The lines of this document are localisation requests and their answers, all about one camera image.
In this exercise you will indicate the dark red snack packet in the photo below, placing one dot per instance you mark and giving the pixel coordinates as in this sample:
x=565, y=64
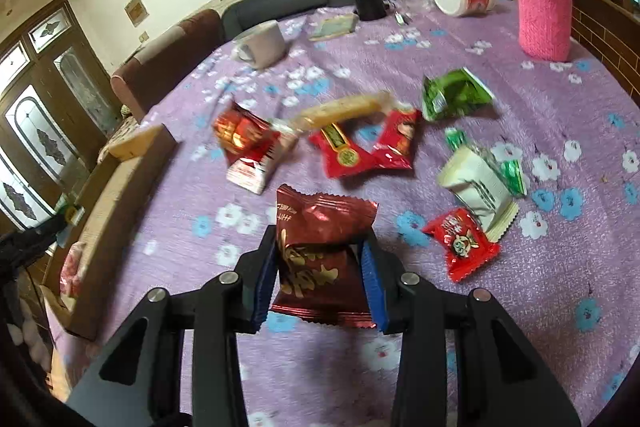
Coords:
x=320, y=227

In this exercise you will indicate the red and gold snack packet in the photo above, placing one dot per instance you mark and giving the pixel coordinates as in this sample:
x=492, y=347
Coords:
x=240, y=132

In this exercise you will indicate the small red cartoon packet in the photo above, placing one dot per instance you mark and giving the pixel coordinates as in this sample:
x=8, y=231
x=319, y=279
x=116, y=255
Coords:
x=462, y=247

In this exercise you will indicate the purple floral tablecloth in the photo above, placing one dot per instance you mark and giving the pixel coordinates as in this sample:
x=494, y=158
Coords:
x=550, y=117

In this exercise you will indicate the wooden cabinet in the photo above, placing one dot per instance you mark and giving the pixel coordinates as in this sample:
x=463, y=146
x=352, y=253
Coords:
x=600, y=37

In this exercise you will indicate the small wall plaque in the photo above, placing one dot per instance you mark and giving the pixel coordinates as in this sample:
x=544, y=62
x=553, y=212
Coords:
x=136, y=10

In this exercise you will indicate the red packet with round label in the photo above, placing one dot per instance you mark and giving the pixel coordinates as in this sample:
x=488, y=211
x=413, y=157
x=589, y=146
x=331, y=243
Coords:
x=345, y=157

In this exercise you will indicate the white packet with green ends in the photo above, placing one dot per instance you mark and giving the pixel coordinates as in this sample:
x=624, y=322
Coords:
x=475, y=187

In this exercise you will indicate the flat pale card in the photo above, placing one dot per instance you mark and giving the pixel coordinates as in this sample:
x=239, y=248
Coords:
x=332, y=28

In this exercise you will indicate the wall socket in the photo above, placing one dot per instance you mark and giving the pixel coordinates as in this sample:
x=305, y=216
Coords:
x=143, y=37

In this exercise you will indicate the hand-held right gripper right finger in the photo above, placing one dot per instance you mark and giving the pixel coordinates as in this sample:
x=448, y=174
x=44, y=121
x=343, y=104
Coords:
x=374, y=287

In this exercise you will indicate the red and white snack packet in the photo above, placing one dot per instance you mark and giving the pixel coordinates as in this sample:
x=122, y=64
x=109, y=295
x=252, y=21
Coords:
x=250, y=172

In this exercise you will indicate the person's left hand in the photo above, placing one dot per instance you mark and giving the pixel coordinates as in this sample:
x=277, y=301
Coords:
x=35, y=347

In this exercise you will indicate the brown sofa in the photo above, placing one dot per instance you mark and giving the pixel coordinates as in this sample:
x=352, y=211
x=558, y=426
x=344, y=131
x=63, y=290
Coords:
x=165, y=52

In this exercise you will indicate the long bread stick packet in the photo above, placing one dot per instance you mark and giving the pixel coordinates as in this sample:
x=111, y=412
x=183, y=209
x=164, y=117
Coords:
x=340, y=109

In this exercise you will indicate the wooden glazed door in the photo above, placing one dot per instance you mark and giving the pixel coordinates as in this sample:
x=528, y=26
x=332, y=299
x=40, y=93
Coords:
x=45, y=107

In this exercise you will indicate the green snack packet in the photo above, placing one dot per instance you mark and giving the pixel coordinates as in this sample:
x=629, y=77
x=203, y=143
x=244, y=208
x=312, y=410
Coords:
x=450, y=94

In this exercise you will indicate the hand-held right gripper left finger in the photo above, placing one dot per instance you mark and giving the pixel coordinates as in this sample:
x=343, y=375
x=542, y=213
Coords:
x=264, y=287

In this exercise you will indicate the pink cartoon snack packet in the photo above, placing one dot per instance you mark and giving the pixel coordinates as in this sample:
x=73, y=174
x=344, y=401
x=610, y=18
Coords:
x=72, y=269

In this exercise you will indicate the red packet with face print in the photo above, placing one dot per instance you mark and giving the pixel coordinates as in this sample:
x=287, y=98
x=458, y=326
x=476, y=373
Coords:
x=397, y=137

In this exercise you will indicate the small black container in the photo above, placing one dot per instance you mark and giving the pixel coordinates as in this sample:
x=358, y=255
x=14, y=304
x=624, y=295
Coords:
x=370, y=7

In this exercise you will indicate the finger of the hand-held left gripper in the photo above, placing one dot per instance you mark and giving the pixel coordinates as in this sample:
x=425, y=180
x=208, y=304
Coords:
x=30, y=239

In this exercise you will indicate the cardboard box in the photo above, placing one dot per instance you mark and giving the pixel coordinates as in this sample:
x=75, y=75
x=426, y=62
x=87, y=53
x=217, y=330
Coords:
x=115, y=207

